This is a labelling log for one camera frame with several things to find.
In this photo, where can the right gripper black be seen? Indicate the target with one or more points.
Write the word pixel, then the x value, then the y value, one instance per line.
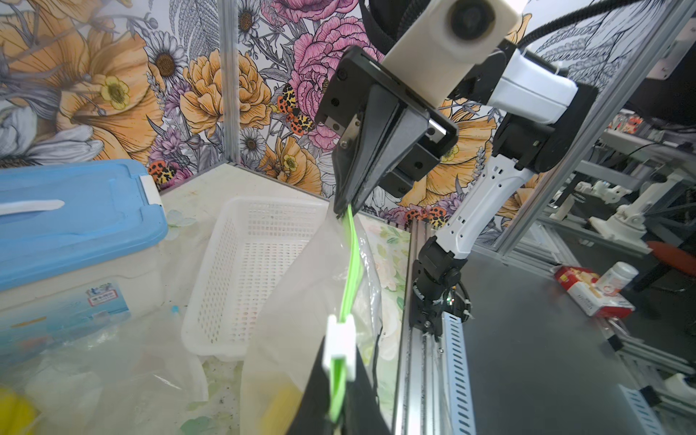
pixel 390 138

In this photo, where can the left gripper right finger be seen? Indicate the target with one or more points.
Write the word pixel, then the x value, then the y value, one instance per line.
pixel 361 413

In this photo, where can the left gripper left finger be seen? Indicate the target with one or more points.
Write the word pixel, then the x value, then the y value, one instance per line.
pixel 312 417

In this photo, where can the panda zip-top bag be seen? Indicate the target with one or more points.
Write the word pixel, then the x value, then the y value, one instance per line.
pixel 331 292

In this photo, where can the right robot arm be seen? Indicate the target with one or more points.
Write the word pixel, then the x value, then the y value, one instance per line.
pixel 544 110

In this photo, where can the clear bag with banana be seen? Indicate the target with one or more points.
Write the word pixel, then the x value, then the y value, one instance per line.
pixel 135 377

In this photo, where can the yellow banana bunch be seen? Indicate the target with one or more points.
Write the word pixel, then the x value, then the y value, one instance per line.
pixel 18 415

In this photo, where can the white plastic basket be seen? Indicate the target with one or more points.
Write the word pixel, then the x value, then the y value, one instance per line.
pixel 252 245

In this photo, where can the red white box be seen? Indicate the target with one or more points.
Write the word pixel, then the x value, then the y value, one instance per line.
pixel 579 283

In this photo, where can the white pill bottle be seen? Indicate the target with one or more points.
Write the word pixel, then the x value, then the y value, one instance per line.
pixel 614 280

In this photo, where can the blue lid storage box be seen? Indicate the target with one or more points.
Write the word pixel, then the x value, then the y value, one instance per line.
pixel 78 252

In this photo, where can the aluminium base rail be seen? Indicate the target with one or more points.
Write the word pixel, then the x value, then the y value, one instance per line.
pixel 433 391

